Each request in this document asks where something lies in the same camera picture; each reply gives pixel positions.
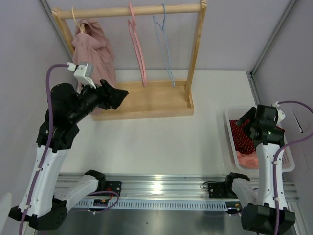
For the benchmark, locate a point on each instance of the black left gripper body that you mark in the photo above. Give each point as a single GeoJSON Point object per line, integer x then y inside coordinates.
{"type": "Point", "coordinates": [89, 101]}

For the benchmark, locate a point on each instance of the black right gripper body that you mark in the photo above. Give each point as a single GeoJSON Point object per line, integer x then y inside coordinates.
{"type": "Point", "coordinates": [255, 124]}

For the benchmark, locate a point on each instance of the red polka dot cloth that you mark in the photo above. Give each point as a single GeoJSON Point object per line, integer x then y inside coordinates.
{"type": "Point", "coordinates": [243, 143]}

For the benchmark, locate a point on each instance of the pink pleated skirt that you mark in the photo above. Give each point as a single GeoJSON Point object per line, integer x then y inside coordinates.
{"type": "Point", "coordinates": [93, 47]}

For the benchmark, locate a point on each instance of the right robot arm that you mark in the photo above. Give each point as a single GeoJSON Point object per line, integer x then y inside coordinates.
{"type": "Point", "coordinates": [264, 211]}

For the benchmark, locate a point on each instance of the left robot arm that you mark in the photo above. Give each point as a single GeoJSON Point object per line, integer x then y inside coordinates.
{"type": "Point", "coordinates": [41, 208]}

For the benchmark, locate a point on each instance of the pink plastic hanger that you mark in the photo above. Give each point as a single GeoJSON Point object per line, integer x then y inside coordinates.
{"type": "Point", "coordinates": [136, 45]}

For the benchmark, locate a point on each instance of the white plastic basket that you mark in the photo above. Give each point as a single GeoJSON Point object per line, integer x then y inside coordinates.
{"type": "Point", "coordinates": [234, 113]}

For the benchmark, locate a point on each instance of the wooden clothes rack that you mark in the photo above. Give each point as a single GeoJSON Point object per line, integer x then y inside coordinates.
{"type": "Point", "coordinates": [158, 98]}

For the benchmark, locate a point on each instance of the salmon pink cloth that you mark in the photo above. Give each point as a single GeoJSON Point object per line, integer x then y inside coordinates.
{"type": "Point", "coordinates": [249, 161]}

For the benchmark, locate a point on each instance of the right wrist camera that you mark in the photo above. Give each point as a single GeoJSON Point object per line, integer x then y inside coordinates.
{"type": "Point", "coordinates": [280, 114]}

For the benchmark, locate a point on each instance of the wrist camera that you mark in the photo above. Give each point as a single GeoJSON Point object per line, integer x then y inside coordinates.
{"type": "Point", "coordinates": [83, 73]}
{"type": "Point", "coordinates": [280, 114]}

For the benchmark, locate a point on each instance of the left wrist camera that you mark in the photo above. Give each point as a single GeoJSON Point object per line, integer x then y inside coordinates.
{"type": "Point", "coordinates": [83, 73]}

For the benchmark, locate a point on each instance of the blue wire hanger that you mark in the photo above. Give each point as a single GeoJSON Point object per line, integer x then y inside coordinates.
{"type": "Point", "coordinates": [163, 44]}

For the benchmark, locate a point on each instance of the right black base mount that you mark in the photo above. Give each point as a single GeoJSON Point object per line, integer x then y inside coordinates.
{"type": "Point", "coordinates": [221, 190]}

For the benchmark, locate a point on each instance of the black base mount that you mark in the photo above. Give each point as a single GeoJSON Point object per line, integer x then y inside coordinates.
{"type": "Point", "coordinates": [221, 190]}
{"type": "Point", "coordinates": [113, 186]}

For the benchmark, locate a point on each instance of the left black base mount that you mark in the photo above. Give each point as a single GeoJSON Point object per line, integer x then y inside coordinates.
{"type": "Point", "coordinates": [113, 186]}

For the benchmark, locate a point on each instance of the aluminium mounting rail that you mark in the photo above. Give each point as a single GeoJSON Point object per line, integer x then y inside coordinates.
{"type": "Point", "coordinates": [163, 187]}

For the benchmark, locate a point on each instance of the white slotted cable duct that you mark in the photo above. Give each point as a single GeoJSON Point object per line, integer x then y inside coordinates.
{"type": "Point", "coordinates": [198, 205]}

